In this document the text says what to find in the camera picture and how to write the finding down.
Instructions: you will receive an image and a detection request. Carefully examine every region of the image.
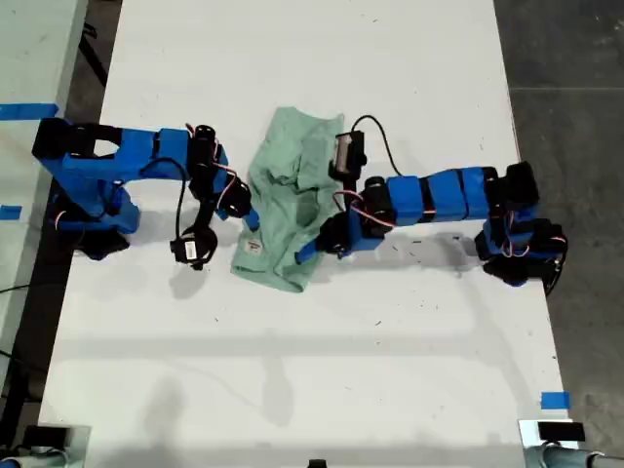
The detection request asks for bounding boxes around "pale green T-shirt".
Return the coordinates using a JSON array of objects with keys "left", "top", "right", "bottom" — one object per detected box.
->
[{"left": 229, "top": 106, "right": 345, "bottom": 294}]

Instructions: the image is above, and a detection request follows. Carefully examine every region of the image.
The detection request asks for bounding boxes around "black metal strut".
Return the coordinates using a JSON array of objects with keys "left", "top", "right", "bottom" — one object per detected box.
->
[{"left": 77, "top": 26, "right": 109, "bottom": 89}]

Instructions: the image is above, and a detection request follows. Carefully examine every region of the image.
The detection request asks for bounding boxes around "long blue tape strip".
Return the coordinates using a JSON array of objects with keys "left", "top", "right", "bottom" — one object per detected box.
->
[{"left": 0, "top": 102, "right": 59, "bottom": 121}]

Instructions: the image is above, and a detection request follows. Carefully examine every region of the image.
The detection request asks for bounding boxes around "square blue tape piece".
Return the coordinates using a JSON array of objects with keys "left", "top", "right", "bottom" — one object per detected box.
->
[{"left": 540, "top": 391, "right": 571, "bottom": 410}]

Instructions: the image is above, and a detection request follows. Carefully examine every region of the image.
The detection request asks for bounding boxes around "pale grey side table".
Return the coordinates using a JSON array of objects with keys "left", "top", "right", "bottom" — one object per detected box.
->
[{"left": 0, "top": 0, "right": 90, "bottom": 386}]

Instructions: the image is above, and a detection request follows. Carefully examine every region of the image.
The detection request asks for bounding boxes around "small black box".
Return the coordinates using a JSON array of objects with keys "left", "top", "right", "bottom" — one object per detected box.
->
[
  {"left": 22, "top": 425, "right": 69, "bottom": 449},
  {"left": 537, "top": 421, "right": 586, "bottom": 443}
]

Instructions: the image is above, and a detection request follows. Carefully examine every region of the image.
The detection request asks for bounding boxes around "grey clamp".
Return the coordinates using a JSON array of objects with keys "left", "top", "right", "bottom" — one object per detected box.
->
[
  {"left": 524, "top": 442, "right": 624, "bottom": 468},
  {"left": 0, "top": 446, "right": 74, "bottom": 468}
]

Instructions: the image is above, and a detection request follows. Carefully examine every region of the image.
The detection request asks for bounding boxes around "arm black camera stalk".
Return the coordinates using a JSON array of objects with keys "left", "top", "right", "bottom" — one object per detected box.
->
[
  {"left": 192, "top": 192, "right": 215, "bottom": 235},
  {"left": 340, "top": 173, "right": 360, "bottom": 209}
]

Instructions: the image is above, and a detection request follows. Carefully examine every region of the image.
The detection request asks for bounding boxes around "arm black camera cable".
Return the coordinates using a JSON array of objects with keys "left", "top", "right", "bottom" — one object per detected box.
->
[
  {"left": 350, "top": 114, "right": 404, "bottom": 176},
  {"left": 174, "top": 158, "right": 191, "bottom": 240}
]

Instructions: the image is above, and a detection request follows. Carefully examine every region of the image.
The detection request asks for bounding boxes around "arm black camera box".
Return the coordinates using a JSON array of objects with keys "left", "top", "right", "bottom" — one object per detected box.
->
[
  {"left": 169, "top": 228, "right": 218, "bottom": 272},
  {"left": 327, "top": 130, "right": 367, "bottom": 180}
]

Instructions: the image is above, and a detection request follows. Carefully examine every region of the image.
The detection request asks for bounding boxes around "black arm base cable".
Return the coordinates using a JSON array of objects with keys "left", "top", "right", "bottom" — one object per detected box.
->
[{"left": 543, "top": 253, "right": 570, "bottom": 297}]

